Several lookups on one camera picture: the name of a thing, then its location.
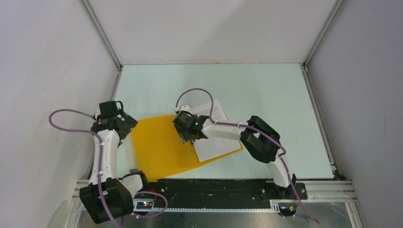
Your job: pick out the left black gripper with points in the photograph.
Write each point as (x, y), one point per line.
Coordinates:
(129, 123)

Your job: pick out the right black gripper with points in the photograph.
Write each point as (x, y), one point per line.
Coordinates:
(184, 136)

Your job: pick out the printed paper sheet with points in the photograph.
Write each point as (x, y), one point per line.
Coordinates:
(210, 149)

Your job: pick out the orange plastic folder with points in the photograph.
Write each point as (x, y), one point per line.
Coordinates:
(159, 150)

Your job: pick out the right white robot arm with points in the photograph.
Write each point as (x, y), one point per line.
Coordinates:
(258, 138)

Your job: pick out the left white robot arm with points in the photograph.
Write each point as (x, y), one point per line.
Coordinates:
(108, 196)

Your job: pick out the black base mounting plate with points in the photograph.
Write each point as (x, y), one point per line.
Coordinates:
(223, 194)

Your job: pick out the left controller board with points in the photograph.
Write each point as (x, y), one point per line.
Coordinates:
(143, 205)

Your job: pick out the controller board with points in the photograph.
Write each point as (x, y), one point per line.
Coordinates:
(143, 205)
(287, 211)

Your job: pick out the right controller board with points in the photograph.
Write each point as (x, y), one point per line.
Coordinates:
(287, 211)

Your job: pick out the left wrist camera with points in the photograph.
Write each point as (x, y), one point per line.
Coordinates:
(97, 114)

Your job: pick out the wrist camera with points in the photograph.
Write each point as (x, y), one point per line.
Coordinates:
(184, 108)
(97, 114)

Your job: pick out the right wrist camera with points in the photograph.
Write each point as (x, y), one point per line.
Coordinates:
(184, 108)

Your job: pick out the aluminium frame rail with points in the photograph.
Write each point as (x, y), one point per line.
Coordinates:
(317, 191)

